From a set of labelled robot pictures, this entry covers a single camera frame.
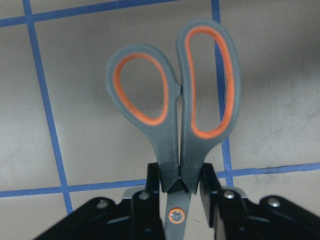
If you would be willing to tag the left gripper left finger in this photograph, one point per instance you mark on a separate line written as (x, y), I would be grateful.
(136, 217)

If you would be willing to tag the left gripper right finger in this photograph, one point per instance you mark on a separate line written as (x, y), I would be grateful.
(232, 216)

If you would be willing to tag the grey orange scissors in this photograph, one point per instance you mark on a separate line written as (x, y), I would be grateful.
(180, 146)

